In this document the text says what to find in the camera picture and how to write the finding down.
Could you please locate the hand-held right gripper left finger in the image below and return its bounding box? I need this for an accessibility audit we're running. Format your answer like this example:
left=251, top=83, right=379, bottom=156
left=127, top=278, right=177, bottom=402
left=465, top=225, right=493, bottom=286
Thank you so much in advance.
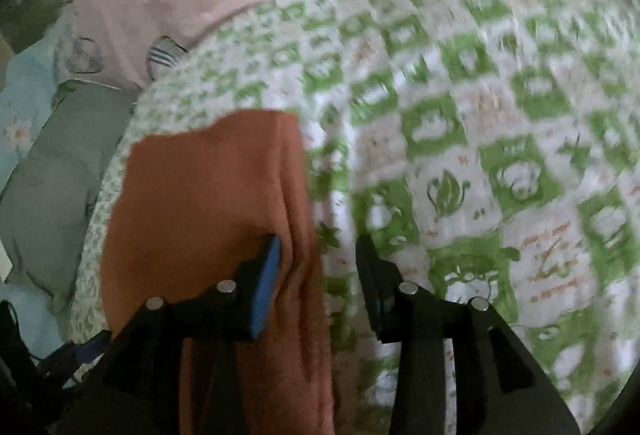
left=54, top=234, right=284, bottom=435

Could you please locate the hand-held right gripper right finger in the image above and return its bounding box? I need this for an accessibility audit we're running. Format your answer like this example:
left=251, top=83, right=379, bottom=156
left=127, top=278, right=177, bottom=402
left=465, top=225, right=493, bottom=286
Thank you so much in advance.
left=354, top=234, right=582, bottom=435

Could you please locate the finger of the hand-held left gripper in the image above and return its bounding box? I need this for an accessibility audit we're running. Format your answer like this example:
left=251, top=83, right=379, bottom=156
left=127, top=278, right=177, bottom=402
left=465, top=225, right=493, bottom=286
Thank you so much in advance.
left=36, top=328, right=113, bottom=383

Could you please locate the orange knit sweater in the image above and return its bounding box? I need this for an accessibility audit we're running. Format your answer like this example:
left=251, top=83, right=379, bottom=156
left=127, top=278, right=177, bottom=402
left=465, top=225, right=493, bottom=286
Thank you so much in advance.
left=99, top=109, right=337, bottom=435

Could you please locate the grey-green pillow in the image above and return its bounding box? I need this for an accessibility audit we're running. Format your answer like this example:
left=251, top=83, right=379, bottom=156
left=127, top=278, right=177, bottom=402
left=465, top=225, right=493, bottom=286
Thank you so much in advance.
left=0, top=79, right=140, bottom=313

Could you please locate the green checked blanket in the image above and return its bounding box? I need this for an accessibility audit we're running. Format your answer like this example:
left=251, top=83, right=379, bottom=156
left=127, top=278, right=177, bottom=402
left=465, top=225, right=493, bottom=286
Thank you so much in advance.
left=66, top=0, right=640, bottom=435

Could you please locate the light blue floral bedding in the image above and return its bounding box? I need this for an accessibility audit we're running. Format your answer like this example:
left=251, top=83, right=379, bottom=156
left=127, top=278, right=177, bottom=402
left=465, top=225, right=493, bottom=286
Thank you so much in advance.
left=0, top=32, right=73, bottom=353

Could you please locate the pink heart print quilt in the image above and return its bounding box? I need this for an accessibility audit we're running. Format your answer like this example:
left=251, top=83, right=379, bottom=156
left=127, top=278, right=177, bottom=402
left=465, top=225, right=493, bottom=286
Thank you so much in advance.
left=54, top=0, right=593, bottom=90

